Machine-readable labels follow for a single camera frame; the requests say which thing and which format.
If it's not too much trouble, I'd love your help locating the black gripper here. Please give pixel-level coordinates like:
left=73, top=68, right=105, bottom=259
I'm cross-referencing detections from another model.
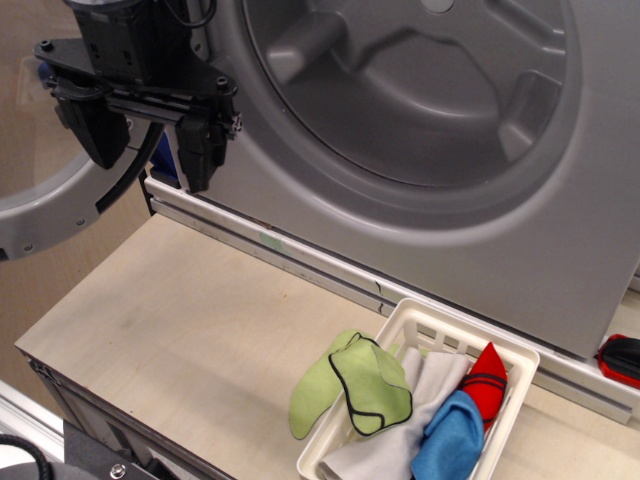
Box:
left=34, top=1, right=242, bottom=193

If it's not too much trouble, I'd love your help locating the green cloth with black trim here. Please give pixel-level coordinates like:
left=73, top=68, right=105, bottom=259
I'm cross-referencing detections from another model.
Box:
left=328, top=332, right=413, bottom=437

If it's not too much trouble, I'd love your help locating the light grey cloth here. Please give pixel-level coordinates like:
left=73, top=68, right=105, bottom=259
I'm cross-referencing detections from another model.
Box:
left=319, top=347, right=470, bottom=480

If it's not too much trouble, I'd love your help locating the red cloth with black stripes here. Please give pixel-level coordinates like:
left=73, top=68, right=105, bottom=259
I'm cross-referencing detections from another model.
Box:
left=460, top=342, right=508, bottom=432

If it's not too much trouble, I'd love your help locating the blue cloth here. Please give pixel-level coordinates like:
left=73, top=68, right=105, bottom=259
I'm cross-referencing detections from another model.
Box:
left=410, top=390, right=484, bottom=479

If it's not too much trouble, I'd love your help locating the white plastic laundry basket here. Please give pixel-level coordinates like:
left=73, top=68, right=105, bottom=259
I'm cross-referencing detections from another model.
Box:
left=289, top=299, right=539, bottom=479

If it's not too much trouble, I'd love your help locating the grey toy washing machine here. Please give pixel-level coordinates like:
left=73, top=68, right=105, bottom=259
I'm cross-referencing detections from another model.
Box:
left=202, top=1, right=639, bottom=357

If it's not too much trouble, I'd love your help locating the blue object behind door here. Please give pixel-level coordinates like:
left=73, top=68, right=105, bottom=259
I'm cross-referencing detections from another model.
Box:
left=150, top=132, right=180, bottom=189

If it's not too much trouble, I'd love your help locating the grey round washer door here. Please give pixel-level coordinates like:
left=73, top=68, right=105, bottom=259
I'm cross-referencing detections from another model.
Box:
left=1, top=120, right=164, bottom=261

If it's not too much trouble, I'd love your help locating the plain light green cloth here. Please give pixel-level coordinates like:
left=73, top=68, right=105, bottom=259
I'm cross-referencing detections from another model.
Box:
left=289, top=330, right=370, bottom=439

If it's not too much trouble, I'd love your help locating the red and black tool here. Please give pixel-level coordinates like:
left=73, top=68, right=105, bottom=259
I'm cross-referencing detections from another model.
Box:
left=596, top=334, right=639, bottom=389

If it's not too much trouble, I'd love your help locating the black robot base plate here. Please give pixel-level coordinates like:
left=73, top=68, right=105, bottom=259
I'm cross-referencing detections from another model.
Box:
left=0, top=419, right=166, bottom=480

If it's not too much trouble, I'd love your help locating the black cable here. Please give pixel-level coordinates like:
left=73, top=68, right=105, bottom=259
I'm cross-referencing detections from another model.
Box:
left=0, top=433, right=54, bottom=480

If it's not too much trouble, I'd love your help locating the aluminium profile rail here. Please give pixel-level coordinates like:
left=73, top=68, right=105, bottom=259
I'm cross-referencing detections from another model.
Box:
left=142, top=177, right=639, bottom=424

